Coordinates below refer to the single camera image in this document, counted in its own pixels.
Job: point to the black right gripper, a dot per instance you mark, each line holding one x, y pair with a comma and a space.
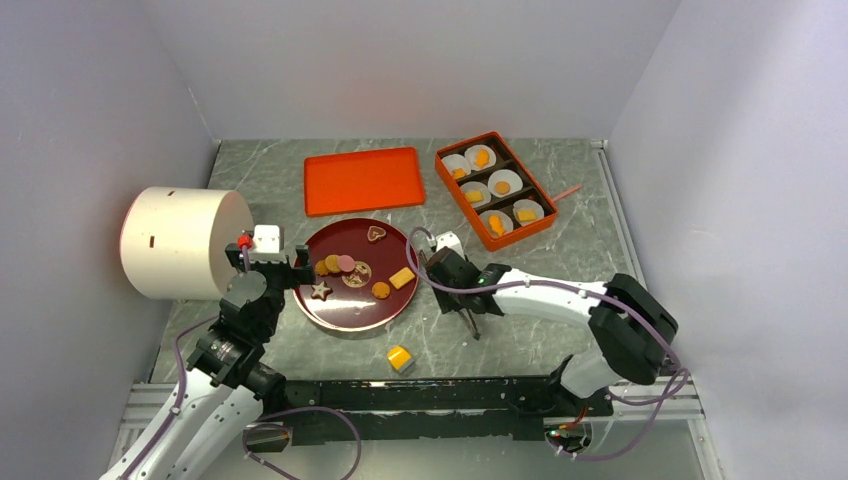
446, 303

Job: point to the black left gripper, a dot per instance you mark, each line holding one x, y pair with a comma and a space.
301, 274

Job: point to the metal tongs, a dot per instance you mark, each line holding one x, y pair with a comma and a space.
471, 322

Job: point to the dark red round plate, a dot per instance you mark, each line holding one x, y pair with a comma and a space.
352, 307

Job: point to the fish shaped orange cookie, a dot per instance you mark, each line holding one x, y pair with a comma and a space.
496, 226

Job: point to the orange compartment box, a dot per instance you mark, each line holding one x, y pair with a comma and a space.
500, 198

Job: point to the round tan cookie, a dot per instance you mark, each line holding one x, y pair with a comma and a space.
502, 188

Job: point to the orange box lid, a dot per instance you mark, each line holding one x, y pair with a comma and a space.
362, 181

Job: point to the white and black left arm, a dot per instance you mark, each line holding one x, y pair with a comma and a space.
223, 385

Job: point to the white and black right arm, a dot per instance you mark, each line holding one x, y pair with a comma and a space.
631, 333

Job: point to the brown scalloped cookie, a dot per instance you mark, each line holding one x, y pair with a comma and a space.
321, 268

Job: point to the star shaped iced cookie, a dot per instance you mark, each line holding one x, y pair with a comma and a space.
321, 291

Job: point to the brown round cookie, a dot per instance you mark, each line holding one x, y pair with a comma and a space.
332, 264

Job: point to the pink round cookie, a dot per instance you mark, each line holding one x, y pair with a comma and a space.
346, 263

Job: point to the rectangular butter biscuit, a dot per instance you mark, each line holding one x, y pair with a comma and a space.
401, 278

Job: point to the white paper liner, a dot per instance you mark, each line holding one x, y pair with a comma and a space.
529, 204
469, 154
456, 161
474, 185
507, 175
507, 221

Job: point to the round orange cookie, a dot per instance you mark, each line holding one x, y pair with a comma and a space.
381, 290

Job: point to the heart shaped chocolate cookie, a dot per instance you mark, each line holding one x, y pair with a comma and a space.
375, 234

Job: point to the yellow small block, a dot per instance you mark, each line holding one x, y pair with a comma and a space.
400, 359

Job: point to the fish shaped cookie in box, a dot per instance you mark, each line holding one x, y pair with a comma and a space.
481, 158

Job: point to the white cylinder container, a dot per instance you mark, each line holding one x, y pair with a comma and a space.
172, 242

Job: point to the pink stick behind box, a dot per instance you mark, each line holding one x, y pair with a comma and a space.
566, 193

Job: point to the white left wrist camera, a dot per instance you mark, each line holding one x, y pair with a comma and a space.
266, 240

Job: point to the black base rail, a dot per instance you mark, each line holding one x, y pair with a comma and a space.
519, 407

